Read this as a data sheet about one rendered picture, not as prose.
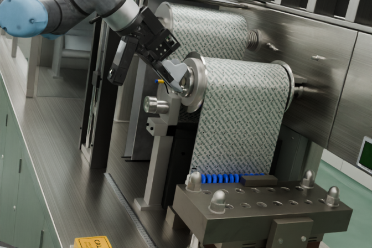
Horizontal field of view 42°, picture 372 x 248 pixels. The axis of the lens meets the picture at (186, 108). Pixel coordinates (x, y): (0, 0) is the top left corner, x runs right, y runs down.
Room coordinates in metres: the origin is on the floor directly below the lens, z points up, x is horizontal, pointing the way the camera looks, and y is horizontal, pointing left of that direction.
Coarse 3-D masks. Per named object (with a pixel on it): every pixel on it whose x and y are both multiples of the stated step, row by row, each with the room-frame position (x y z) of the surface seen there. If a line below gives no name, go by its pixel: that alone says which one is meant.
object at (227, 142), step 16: (208, 112) 1.11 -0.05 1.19; (224, 112) 1.13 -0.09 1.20; (240, 112) 1.15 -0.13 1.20; (256, 112) 1.17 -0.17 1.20; (272, 112) 1.20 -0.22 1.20; (208, 128) 1.11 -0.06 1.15; (224, 128) 1.14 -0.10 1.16; (240, 128) 1.16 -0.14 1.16; (256, 128) 1.18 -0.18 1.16; (272, 128) 1.20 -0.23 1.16; (208, 144) 1.12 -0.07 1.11; (224, 144) 1.14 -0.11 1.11; (240, 144) 1.16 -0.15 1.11; (256, 144) 1.18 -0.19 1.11; (272, 144) 1.21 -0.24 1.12; (192, 160) 1.10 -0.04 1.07; (208, 160) 1.12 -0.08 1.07; (224, 160) 1.14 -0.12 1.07; (240, 160) 1.17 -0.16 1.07; (256, 160) 1.19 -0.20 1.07
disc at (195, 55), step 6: (192, 54) 1.17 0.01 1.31; (198, 54) 1.14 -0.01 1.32; (198, 60) 1.14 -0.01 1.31; (204, 66) 1.11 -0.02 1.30; (204, 72) 1.10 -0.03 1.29; (204, 78) 1.10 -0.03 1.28; (204, 84) 1.09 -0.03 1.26; (204, 90) 1.09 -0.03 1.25; (204, 96) 1.09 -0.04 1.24; (198, 102) 1.10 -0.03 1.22; (186, 108) 1.15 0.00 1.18; (192, 108) 1.12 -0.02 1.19; (198, 108) 1.11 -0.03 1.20
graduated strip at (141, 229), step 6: (108, 174) 1.31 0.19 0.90; (108, 180) 1.27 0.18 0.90; (114, 180) 1.28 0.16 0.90; (114, 186) 1.24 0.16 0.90; (120, 192) 1.21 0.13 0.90; (120, 198) 1.18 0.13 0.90; (126, 198) 1.19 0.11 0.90; (126, 204) 1.15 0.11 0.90; (126, 210) 1.12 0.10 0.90; (132, 210) 1.13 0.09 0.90; (132, 216) 1.09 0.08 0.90; (138, 222) 1.07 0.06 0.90; (138, 228) 1.04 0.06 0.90; (144, 228) 1.05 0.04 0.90; (144, 234) 1.02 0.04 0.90; (144, 240) 1.00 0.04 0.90; (150, 240) 1.00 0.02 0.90; (150, 246) 0.98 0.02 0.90; (156, 246) 0.98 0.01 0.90
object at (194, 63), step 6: (186, 60) 1.17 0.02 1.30; (192, 60) 1.14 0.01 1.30; (192, 66) 1.14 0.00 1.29; (198, 66) 1.12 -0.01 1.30; (198, 72) 1.11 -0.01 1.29; (198, 78) 1.10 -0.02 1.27; (198, 84) 1.10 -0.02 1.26; (198, 90) 1.10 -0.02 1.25; (180, 96) 1.17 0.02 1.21; (192, 96) 1.11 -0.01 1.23; (198, 96) 1.11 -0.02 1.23; (186, 102) 1.14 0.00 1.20; (192, 102) 1.11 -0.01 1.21
